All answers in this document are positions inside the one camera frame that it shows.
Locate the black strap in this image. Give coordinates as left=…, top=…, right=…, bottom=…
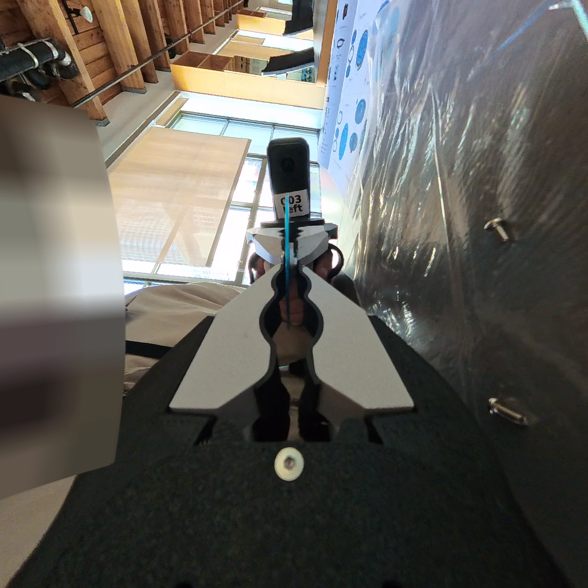
left=125, top=340, right=177, bottom=358

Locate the large grid window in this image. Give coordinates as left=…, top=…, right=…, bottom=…
left=120, top=112, right=322, bottom=283

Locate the blue round metal plate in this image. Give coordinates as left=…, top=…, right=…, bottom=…
left=281, top=194, right=295, bottom=331

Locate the ceiling pipe bundle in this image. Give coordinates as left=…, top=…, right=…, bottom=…
left=0, top=39, right=81, bottom=101

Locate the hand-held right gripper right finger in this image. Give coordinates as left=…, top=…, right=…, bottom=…
left=299, top=267, right=414, bottom=436

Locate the tan roller blind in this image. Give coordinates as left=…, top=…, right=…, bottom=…
left=107, top=126, right=252, bottom=268

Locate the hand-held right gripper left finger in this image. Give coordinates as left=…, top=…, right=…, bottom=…
left=168, top=263, right=283, bottom=441

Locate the long metal ceiling pipe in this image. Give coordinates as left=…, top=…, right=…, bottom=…
left=71, top=0, right=246, bottom=108

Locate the person's left hand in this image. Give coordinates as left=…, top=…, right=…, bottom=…
left=255, top=253, right=341, bottom=328

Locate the white instruction booklet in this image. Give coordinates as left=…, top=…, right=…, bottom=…
left=317, top=0, right=391, bottom=198

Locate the black monitor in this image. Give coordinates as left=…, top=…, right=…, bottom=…
left=281, top=0, right=318, bottom=37
left=261, top=48, right=318, bottom=79

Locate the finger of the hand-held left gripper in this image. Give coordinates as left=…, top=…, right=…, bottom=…
left=294, top=230, right=330, bottom=267
left=247, top=230, right=284, bottom=268

